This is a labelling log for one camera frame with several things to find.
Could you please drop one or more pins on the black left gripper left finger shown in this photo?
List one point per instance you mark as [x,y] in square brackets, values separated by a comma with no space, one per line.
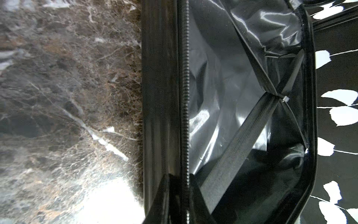
[159,211]

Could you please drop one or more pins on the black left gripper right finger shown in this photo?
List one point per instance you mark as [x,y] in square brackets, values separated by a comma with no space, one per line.
[198,211]

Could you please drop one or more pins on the black hard-shell suitcase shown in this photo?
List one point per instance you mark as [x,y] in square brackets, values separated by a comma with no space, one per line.
[229,95]

